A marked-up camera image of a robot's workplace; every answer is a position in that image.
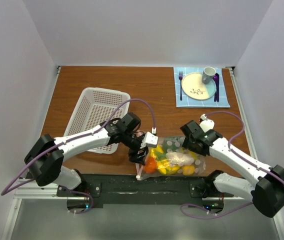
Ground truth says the front aluminium rail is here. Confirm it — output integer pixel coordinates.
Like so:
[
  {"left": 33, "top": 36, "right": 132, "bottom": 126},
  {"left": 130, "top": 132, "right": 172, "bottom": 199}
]
[{"left": 14, "top": 173, "right": 255, "bottom": 201}]

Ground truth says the purple plastic spoon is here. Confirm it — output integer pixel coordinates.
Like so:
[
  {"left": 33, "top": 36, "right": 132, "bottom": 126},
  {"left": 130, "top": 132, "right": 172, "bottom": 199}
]
[{"left": 213, "top": 73, "right": 220, "bottom": 103}]

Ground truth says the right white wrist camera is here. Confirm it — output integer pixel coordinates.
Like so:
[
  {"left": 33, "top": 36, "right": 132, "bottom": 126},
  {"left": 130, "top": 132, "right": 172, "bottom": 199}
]
[{"left": 199, "top": 114, "right": 215, "bottom": 133}]

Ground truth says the white perforated plastic basket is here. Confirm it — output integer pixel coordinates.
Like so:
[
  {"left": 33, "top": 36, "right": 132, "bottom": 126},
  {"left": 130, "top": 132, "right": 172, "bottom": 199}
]
[{"left": 63, "top": 86, "right": 131, "bottom": 155}]

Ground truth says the cream and blue plate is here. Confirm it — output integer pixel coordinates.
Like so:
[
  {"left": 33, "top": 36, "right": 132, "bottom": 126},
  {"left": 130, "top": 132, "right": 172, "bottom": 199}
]
[{"left": 182, "top": 72, "right": 216, "bottom": 101}]

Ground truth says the dark green fake cucumber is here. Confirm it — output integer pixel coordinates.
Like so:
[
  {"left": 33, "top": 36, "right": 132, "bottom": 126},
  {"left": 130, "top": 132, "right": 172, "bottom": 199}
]
[{"left": 161, "top": 136, "right": 185, "bottom": 153}]

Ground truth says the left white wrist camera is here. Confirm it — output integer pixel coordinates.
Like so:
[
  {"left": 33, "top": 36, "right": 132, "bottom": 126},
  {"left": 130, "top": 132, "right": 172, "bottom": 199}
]
[{"left": 141, "top": 132, "right": 159, "bottom": 149}]

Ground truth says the purple plastic fork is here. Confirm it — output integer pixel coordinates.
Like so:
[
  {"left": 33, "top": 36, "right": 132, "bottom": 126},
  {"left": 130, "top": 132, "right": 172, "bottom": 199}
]
[{"left": 178, "top": 70, "right": 183, "bottom": 101}]

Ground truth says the blue checkered placemat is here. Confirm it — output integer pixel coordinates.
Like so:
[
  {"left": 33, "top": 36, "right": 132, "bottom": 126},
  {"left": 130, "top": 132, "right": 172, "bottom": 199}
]
[{"left": 173, "top": 67, "right": 231, "bottom": 108}]

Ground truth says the clear zip top bag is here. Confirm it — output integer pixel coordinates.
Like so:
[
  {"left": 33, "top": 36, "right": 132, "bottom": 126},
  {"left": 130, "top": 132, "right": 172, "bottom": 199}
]
[{"left": 136, "top": 136, "right": 206, "bottom": 181}]

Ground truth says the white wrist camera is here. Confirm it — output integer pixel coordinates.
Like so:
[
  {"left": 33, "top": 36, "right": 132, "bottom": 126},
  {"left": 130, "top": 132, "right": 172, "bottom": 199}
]
[
  {"left": 199, "top": 114, "right": 215, "bottom": 133},
  {"left": 141, "top": 132, "right": 159, "bottom": 149}
]

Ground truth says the white fake radish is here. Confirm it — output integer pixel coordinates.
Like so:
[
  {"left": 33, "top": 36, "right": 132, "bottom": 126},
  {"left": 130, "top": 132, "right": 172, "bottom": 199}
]
[{"left": 165, "top": 152, "right": 195, "bottom": 167}]

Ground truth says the purple plastic knife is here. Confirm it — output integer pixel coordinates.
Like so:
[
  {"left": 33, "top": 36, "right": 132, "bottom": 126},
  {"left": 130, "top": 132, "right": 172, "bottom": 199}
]
[{"left": 215, "top": 73, "right": 220, "bottom": 102}]

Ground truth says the orange fake fruit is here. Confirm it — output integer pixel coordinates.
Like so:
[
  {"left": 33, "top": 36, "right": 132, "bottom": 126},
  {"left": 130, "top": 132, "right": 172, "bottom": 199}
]
[{"left": 143, "top": 156, "right": 157, "bottom": 174}]

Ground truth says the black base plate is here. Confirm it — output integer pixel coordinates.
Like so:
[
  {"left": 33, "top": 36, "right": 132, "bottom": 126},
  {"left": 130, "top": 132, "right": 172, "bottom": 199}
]
[{"left": 56, "top": 173, "right": 234, "bottom": 210}]

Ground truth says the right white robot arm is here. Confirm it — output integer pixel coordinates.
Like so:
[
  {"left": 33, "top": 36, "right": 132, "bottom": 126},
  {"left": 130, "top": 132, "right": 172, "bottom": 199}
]
[{"left": 180, "top": 119, "right": 284, "bottom": 218}]

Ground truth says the grey mug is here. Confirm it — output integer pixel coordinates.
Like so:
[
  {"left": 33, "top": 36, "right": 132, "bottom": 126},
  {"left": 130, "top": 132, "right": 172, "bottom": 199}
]
[{"left": 201, "top": 66, "right": 216, "bottom": 84}]

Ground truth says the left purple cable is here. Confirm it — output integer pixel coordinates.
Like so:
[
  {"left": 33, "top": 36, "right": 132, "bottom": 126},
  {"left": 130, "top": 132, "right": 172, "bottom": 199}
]
[{"left": 0, "top": 98, "right": 158, "bottom": 215}]

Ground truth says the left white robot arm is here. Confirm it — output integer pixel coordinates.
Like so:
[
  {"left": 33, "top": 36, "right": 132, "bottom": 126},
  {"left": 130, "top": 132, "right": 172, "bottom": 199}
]
[{"left": 24, "top": 112, "right": 149, "bottom": 196}]

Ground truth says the yellow orange fake pear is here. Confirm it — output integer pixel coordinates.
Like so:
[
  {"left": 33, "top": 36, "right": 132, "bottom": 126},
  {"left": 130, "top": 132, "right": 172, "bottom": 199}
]
[{"left": 181, "top": 165, "right": 196, "bottom": 176}]

